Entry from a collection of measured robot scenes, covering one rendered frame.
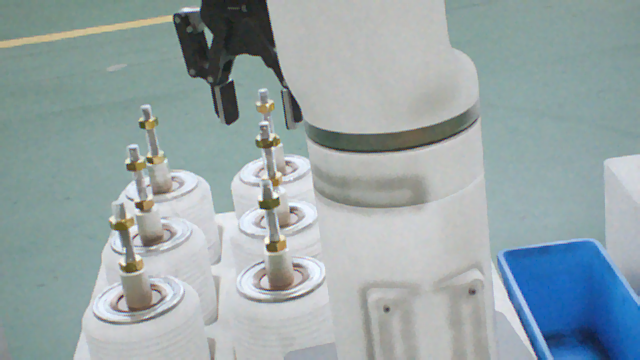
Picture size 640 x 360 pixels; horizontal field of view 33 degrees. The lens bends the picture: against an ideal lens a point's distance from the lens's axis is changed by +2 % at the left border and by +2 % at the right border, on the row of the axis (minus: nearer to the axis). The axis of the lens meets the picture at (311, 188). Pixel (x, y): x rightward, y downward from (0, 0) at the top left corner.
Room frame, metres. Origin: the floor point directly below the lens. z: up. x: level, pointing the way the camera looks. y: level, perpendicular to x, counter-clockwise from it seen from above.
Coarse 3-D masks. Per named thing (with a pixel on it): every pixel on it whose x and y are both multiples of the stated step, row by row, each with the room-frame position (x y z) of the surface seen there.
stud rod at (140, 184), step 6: (132, 150) 0.89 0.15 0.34; (132, 156) 0.89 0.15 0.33; (138, 156) 0.90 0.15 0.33; (132, 174) 0.90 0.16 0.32; (138, 174) 0.89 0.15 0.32; (138, 180) 0.89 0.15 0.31; (144, 180) 0.90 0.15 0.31; (138, 186) 0.89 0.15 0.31; (144, 186) 0.90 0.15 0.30; (138, 192) 0.90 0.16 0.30; (144, 192) 0.90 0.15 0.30; (138, 198) 0.90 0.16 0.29; (144, 198) 0.89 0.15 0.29; (144, 210) 0.89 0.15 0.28
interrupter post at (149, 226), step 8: (152, 208) 0.90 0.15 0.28; (136, 216) 0.89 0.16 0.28; (144, 216) 0.89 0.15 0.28; (152, 216) 0.89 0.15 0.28; (136, 224) 0.90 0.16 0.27; (144, 224) 0.89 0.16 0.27; (152, 224) 0.89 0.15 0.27; (160, 224) 0.90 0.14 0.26; (144, 232) 0.89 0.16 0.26; (152, 232) 0.89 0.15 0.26; (160, 232) 0.89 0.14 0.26; (144, 240) 0.89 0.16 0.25; (152, 240) 0.89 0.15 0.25
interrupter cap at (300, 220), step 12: (288, 204) 0.92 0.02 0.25; (300, 204) 0.92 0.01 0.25; (312, 204) 0.91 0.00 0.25; (252, 216) 0.91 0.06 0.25; (264, 216) 0.91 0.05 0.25; (300, 216) 0.89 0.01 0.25; (312, 216) 0.89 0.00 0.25; (240, 228) 0.88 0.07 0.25; (252, 228) 0.88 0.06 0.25; (264, 228) 0.88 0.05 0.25; (288, 228) 0.87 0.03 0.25; (300, 228) 0.86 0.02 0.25
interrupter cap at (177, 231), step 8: (168, 224) 0.92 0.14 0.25; (176, 224) 0.91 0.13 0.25; (184, 224) 0.91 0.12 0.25; (136, 232) 0.91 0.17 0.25; (168, 232) 0.91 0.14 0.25; (176, 232) 0.90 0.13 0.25; (184, 232) 0.89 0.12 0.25; (192, 232) 0.90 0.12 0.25; (112, 240) 0.90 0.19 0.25; (136, 240) 0.90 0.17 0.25; (160, 240) 0.89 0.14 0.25; (168, 240) 0.88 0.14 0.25; (176, 240) 0.88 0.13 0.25; (184, 240) 0.88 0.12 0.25; (112, 248) 0.88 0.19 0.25; (120, 248) 0.88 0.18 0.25; (136, 248) 0.87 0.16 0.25; (144, 248) 0.87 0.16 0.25; (152, 248) 0.87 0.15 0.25; (160, 248) 0.87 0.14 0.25; (168, 248) 0.87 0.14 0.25; (144, 256) 0.86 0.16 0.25
